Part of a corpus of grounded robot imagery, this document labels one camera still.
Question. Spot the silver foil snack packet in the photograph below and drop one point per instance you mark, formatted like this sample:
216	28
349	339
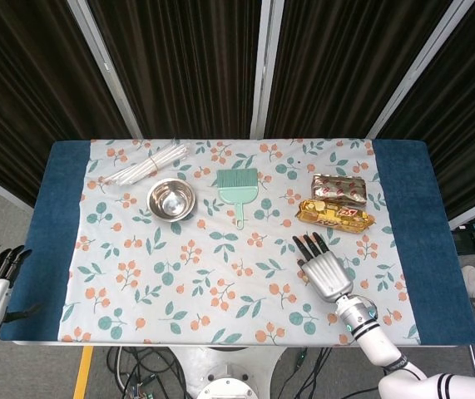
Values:
339	189

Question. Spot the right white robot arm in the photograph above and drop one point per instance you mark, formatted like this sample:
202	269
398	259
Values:
370	332

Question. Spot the dark brown curtain panel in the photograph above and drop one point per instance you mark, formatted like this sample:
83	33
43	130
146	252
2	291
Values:
470	116
187	66
337	62
21	91

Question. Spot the stainless steel bowl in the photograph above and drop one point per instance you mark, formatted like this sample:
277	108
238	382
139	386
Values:
171	200

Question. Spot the blue table mat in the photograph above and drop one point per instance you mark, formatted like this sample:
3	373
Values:
60	208

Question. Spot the floral patterned tablecloth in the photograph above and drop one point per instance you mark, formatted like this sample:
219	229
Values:
229	287

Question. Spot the mint green hand brush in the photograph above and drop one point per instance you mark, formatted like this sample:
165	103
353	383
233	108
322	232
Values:
237	189

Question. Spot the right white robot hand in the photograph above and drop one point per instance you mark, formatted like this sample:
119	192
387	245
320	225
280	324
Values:
328	276

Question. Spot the yellow floor tape strip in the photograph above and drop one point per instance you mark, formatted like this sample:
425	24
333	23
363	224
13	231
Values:
83	372

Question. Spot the golden snack packet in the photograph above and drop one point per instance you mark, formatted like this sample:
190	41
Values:
337	217

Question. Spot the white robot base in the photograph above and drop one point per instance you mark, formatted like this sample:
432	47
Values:
229	370

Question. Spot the bundle of white straws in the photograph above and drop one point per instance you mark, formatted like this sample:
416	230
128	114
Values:
149	164

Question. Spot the aluminium frame post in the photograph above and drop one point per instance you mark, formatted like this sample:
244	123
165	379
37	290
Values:
104	66
266	66
420	66

